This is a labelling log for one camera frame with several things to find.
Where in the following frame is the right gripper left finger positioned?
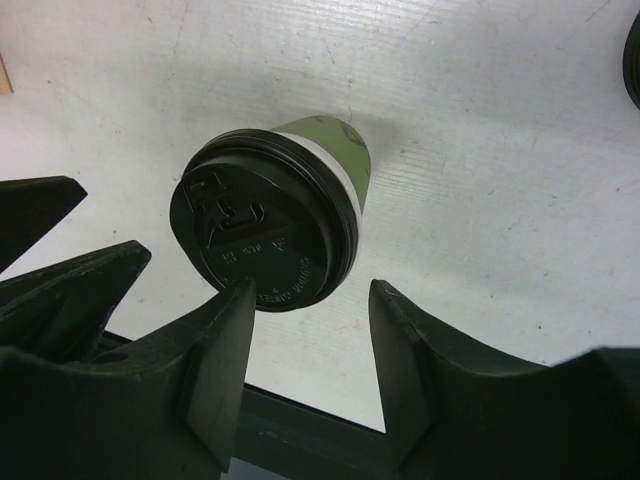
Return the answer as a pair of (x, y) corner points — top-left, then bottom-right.
(1, 279), (256, 479)

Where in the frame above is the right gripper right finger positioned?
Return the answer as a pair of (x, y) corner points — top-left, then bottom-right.
(369, 280), (639, 479)

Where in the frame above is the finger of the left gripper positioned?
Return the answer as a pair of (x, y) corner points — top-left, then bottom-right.
(1, 176), (151, 360)

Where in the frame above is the black plastic cup lid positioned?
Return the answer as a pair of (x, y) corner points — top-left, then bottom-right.
(169, 129), (362, 312)

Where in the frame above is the green paper coffee cup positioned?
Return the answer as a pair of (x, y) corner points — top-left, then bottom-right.
(270, 115), (371, 224)

